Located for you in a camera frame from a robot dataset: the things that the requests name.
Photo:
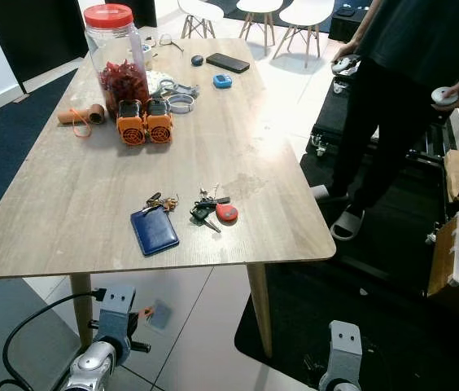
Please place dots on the grey handheld controller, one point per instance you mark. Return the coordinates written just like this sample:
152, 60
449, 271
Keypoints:
343, 68
442, 98

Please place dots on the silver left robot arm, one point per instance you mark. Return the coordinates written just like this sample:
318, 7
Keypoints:
87, 371

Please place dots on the key bunch with brass keys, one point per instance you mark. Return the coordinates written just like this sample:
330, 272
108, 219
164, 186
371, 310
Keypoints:
155, 201

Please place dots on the person's right hand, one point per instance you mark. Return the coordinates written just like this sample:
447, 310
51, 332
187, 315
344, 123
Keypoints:
348, 54

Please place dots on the grey floor socket cover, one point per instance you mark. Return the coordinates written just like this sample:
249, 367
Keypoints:
159, 315

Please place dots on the black floor mat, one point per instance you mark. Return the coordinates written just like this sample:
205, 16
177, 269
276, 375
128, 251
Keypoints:
392, 334

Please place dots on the blue leather wallet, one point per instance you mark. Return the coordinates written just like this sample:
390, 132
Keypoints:
154, 232

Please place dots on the key bunch with red fob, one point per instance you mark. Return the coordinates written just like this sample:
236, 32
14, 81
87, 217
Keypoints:
225, 213

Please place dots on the grey slipper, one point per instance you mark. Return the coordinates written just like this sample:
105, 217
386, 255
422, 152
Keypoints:
347, 226
321, 194

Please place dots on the light wooden table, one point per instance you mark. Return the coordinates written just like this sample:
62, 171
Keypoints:
91, 179

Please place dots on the wooden crate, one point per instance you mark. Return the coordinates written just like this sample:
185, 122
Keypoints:
443, 273

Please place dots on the orange black blower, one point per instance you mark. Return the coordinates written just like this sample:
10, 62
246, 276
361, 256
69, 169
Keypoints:
130, 124
159, 122

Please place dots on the dark blue carpet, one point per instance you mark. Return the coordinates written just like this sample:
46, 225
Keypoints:
2, 155

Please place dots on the brown cardboard tube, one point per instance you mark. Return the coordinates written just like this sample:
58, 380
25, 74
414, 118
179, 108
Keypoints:
79, 116

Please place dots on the white crumpled cloth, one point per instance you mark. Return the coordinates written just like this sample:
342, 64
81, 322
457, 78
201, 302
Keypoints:
156, 81

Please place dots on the small blue gadget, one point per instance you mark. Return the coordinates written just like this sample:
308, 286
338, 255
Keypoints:
222, 81

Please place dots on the white cup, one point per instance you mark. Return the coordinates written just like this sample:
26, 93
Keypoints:
146, 53

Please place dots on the small black oval object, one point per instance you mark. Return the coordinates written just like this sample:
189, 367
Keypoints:
197, 59

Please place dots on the clear jar with red lid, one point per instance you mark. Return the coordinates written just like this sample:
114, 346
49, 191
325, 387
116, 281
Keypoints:
115, 49

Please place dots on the black smartphone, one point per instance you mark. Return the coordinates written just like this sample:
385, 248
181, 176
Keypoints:
228, 63

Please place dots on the black door panel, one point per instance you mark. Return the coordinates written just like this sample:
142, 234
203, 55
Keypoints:
34, 32

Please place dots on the white chair with wooden legs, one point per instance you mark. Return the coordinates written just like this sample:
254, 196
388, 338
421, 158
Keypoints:
260, 5
201, 8
307, 11

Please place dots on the person in black clothes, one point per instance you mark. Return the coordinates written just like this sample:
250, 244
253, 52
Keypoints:
417, 41

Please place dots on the black case on floor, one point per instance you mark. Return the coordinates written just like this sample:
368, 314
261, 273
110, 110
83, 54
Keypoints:
347, 24

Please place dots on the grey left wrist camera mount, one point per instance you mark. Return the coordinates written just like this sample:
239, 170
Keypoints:
115, 314

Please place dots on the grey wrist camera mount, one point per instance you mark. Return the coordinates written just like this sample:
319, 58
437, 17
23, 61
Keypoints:
345, 350
115, 314

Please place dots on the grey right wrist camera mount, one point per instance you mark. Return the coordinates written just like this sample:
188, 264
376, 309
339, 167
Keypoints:
345, 350

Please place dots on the black wheeled frame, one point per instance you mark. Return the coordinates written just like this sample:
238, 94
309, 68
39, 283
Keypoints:
327, 122

